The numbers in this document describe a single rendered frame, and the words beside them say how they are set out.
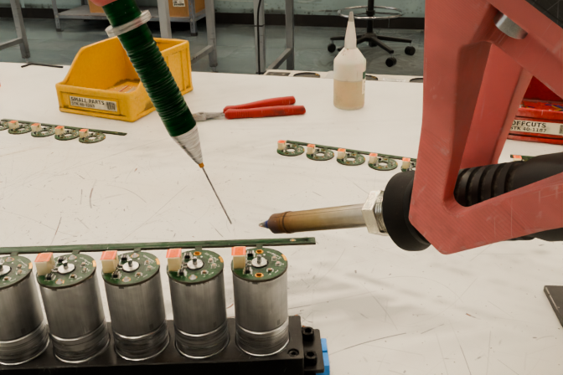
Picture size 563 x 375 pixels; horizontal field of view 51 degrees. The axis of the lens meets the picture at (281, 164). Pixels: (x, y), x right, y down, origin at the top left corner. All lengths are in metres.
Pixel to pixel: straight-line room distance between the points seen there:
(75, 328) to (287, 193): 0.22
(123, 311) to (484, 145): 0.17
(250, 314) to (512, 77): 0.15
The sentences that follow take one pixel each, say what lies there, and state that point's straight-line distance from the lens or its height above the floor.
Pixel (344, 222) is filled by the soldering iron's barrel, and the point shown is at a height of 0.86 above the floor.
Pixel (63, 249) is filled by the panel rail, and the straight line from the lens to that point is 0.29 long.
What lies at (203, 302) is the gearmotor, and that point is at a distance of 0.26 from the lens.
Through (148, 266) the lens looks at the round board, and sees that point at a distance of 0.26.
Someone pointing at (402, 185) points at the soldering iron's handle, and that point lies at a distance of 0.18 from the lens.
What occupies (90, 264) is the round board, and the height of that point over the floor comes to 0.81.
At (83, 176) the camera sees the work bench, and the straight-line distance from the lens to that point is 0.51.
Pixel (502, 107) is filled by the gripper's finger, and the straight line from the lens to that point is 0.17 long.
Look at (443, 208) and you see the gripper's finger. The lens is 0.16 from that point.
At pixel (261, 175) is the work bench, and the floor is 0.75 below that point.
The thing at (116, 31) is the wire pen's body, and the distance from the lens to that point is 0.20.
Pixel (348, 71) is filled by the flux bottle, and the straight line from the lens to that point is 0.61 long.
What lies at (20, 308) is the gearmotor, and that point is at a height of 0.80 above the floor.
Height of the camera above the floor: 0.96
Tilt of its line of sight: 25 degrees down
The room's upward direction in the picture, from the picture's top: 1 degrees counter-clockwise
